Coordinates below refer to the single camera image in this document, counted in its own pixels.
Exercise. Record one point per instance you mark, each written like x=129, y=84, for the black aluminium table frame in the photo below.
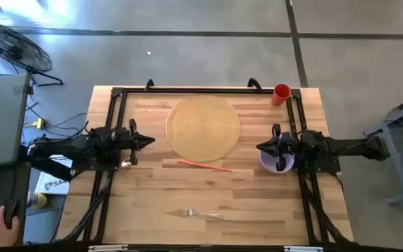
x=201, y=91

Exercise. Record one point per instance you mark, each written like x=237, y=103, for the grey metal table frame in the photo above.
x=395, y=157

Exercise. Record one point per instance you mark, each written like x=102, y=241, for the orange plastic straw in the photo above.
x=205, y=165

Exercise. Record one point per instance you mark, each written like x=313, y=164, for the purple plastic bowl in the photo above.
x=269, y=166

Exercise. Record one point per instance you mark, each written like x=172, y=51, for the black floor fan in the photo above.
x=12, y=45

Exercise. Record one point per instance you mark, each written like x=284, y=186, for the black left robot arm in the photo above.
x=68, y=147

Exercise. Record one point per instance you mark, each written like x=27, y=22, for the white printed cardboard box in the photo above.
x=52, y=183

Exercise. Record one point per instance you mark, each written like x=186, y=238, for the silver metal fork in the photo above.
x=201, y=214

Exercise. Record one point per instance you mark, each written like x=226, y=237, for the round woven tan placemat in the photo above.
x=203, y=127

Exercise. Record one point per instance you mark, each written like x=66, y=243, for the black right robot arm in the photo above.
x=345, y=147

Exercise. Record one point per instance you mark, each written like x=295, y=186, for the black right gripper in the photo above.
x=283, y=145

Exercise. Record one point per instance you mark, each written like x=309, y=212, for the person's yellow shoe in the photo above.
x=37, y=200

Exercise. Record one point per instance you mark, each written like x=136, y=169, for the black computer mouse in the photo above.
x=10, y=211

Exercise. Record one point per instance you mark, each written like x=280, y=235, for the red plastic cup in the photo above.
x=280, y=94

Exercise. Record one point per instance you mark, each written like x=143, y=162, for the white metal bracket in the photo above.
x=107, y=248
x=303, y=249

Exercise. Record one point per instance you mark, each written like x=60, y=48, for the yellow power plug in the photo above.
x=40, y=123

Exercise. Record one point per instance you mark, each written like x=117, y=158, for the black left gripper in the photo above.
x=133, y=140

